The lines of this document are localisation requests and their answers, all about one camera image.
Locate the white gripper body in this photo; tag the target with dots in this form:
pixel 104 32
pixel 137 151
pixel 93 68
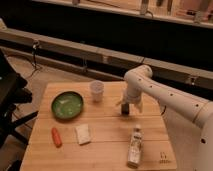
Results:
pixel 131 100

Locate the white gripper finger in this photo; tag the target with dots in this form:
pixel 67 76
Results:
pixel 121 102
pixel 139 106

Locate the black eraser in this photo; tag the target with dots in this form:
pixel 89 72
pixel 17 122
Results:
pixel 125 109

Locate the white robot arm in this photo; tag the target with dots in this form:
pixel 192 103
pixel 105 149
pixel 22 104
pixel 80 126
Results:
pixel 195 109

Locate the white sponge block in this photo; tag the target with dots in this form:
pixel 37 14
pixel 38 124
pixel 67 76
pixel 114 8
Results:
pixel 83 134

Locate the white bottle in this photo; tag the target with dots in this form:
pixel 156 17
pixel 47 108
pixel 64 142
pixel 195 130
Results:
pixel 135 147

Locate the green bowl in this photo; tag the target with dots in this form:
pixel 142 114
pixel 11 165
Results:
pixel 67 105

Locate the orange carrot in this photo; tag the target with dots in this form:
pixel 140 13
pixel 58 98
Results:
pixel 56 137

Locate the black chair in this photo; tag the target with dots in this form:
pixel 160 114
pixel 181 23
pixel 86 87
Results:
pixel 12 92

